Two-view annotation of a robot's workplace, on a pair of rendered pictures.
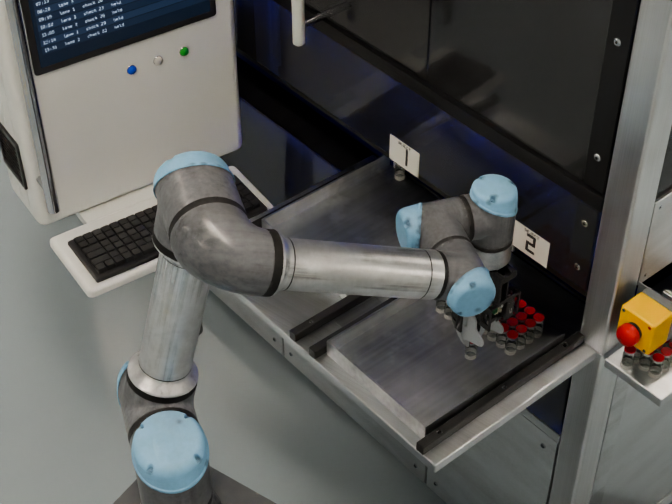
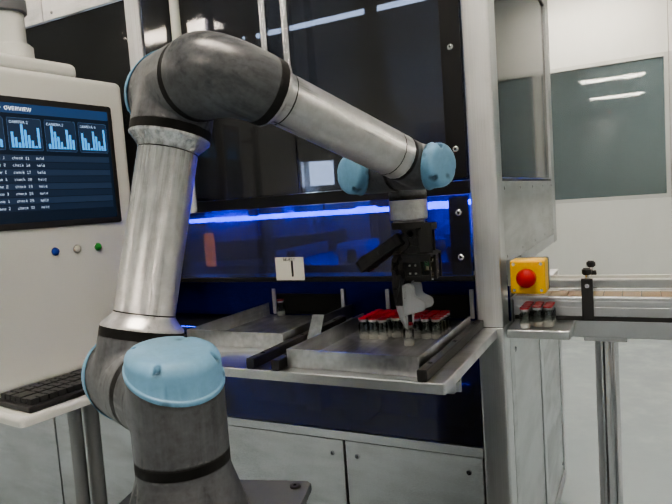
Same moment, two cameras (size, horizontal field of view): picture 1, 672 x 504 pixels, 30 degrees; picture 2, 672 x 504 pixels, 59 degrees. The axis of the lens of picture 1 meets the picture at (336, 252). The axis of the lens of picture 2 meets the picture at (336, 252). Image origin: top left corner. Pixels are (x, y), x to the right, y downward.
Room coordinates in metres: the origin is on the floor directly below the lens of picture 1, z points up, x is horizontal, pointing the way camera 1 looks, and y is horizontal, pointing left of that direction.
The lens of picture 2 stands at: (0.50, 0.35, 1.18)
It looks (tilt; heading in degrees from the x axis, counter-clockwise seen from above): 5 degrees down; 337
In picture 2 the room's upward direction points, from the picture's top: 4 degrees counter-clockwise
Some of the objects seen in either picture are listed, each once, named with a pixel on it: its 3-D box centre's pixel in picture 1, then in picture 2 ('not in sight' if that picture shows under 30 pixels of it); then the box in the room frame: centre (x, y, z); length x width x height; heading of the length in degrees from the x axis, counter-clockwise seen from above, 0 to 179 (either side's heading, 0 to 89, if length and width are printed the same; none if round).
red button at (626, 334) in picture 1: (629, 333); (526, 278); (1.49, -0.50, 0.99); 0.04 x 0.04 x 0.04; 40
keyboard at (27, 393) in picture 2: (168, 224); (95, 376); (1.98, 0.35, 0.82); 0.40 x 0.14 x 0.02; 124
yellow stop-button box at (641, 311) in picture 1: (647, 321); (529, 275); (1.52, -0.54, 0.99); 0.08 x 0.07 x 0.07; 130
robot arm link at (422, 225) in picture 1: (437, 231); (375, 173); (1.49, -0.16, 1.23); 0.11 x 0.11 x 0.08; 17
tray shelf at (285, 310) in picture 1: (399, 293); (323, 343); (1.72, -0.12, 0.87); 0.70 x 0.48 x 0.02; 40
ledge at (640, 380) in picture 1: (657, 364); (542, 327); (1.53, -0.58, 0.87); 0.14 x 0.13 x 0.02; 130
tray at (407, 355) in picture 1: (445, 343); (385, 339); (1.56, -0.20, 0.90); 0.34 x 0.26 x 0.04; 130
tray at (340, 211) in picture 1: (368, 222); (274, 322); (1.90, -0.07, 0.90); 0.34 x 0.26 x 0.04; 130
